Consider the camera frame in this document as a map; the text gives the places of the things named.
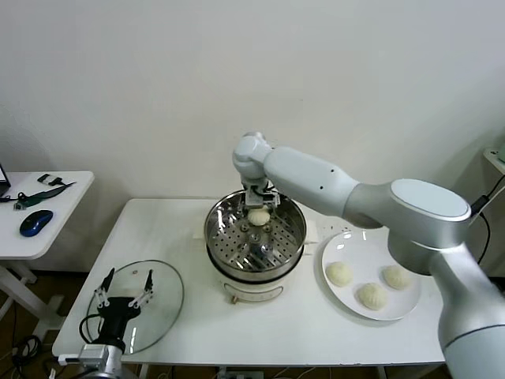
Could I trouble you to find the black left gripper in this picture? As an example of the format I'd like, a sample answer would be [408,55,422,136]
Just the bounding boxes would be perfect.
[93,267,155,349]

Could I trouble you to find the white steamed baozi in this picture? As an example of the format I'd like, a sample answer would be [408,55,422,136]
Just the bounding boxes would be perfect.
[381,264,413,291]
[248,208,271,229]
[357,282,388,311]
[325,261,353,287]

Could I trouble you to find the round glass pot lid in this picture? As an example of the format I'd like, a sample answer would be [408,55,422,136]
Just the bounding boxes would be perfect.
[85,259,185,355]

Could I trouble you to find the perforated steel steamer basket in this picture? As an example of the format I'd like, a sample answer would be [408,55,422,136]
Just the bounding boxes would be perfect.
[192,189,320,282]

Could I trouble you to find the large white plate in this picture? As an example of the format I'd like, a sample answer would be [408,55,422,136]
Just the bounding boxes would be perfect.
[320,230,422,321]

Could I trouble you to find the white side table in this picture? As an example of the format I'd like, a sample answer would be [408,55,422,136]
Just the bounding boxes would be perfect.
[0,171,95,336]

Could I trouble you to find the blue computer mouse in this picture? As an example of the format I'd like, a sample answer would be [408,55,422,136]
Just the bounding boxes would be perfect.
[19,210,54,238]

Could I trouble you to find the black laptop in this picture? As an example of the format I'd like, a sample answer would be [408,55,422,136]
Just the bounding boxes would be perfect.
[0,163,12,198]

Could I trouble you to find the white shelf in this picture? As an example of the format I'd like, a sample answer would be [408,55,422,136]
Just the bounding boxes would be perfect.
[483,145,505,174]

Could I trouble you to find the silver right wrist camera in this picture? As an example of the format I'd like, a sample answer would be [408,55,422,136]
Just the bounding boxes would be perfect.
[245,188,282,209]

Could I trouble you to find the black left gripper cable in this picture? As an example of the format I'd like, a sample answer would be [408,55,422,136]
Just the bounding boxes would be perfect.
[78,313,106,348]

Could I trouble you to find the black floor cables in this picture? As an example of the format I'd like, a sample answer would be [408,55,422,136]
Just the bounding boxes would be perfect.
[11,335,44,368]

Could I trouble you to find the black adapter cable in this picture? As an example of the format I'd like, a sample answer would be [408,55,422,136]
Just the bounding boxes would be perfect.
[475,181,505,265]

